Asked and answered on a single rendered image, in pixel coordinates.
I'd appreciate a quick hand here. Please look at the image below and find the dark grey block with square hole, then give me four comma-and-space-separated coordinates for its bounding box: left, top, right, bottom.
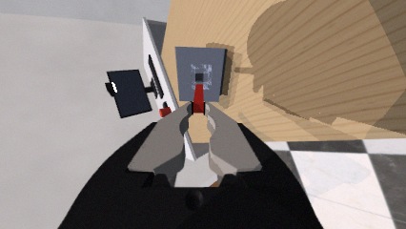
175, 47, 227, 102

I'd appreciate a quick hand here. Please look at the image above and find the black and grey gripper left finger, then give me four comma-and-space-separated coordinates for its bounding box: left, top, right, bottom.
57, 101, 193, 229

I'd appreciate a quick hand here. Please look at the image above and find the dark red rectangular peg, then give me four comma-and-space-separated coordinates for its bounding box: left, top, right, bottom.
193, 84, 204, 114

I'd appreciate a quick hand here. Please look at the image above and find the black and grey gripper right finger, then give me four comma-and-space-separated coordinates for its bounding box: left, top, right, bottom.
204, 101, 324, 229

